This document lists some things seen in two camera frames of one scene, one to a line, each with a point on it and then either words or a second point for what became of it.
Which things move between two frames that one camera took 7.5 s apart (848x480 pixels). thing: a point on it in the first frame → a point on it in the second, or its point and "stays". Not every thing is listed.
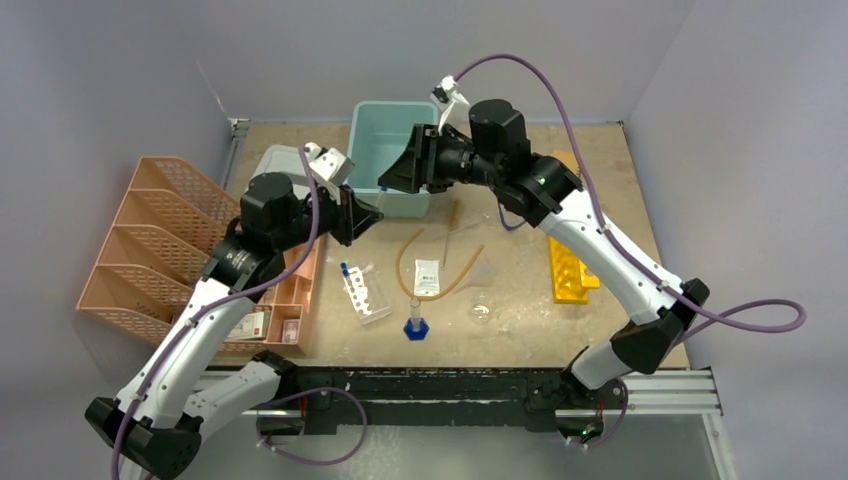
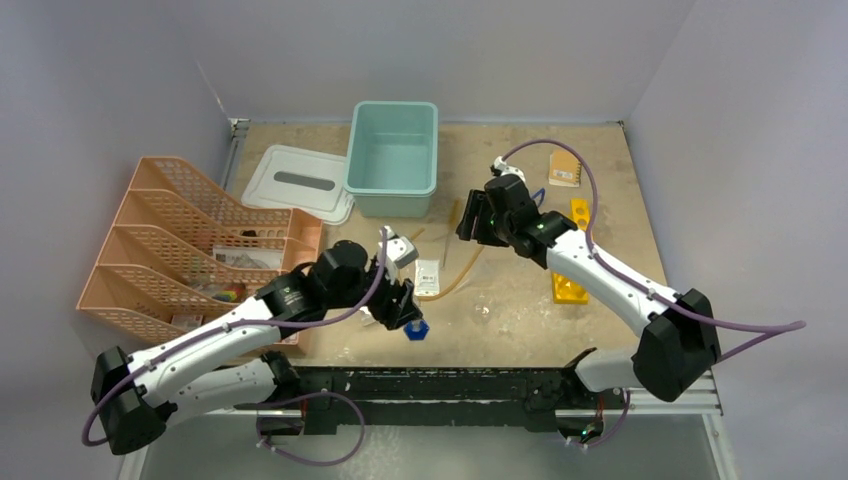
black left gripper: [352, 216] → [396, 306]
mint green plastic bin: [376, 129] stays
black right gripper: [419, 168] → [478, 206]
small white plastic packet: [427, 277] stays
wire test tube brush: [452, 224] stays
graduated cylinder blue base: [419, 334] stays
